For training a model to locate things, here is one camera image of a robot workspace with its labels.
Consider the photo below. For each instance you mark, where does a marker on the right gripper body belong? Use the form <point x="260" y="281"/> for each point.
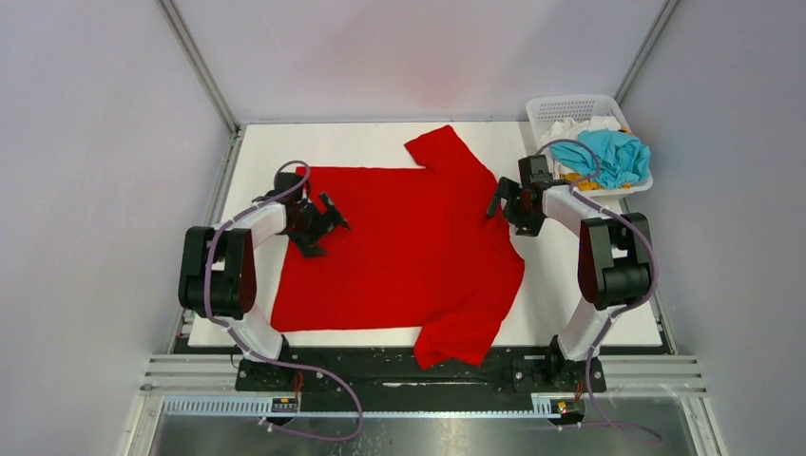
<point x="508" y="205"/>

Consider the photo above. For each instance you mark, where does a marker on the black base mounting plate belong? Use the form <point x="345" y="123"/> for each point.
<point x="386" y="379"/>

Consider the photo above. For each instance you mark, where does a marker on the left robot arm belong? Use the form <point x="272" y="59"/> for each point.
<point x="218" y="277"/>

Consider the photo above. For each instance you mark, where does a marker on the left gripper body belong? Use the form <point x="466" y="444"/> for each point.
<point x="311" y="221"/>

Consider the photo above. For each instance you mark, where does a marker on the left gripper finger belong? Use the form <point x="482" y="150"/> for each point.
<point x="330" y="217"/>
<point x="309" y="250"/>

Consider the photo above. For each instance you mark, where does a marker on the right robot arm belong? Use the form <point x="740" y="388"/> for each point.
<point x="616" y="269"/>

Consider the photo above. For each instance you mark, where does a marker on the light blue t-shirt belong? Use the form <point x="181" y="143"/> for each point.
<point x="620" y="157"/>

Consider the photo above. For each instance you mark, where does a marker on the right aluminium corner post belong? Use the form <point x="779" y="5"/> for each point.
<point x="650" y="40"/>

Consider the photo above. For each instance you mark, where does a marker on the aluminium frame rail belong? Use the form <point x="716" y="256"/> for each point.
<point x="215" y="404"/>

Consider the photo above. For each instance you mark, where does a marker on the red t-shirt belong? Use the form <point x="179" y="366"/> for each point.
<point x="419" y="252"/>

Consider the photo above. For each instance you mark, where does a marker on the white t-shirt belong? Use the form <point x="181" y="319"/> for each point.
<point x="570" y="129"/>

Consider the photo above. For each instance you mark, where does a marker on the aluminium corner post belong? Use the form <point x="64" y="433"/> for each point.
<point x="193" y="54"/>
<point x="650" y="40"/>

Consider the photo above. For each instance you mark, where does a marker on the left aluminium corner post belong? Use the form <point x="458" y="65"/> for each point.
<point x="193" y="54"/>

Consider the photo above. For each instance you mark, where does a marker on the white plastic laundry basket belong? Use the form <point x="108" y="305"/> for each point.
<point x="542" y="112"/>

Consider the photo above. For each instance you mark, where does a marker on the yellow t-shirt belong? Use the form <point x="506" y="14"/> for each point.
<point x="591" y="186"/>

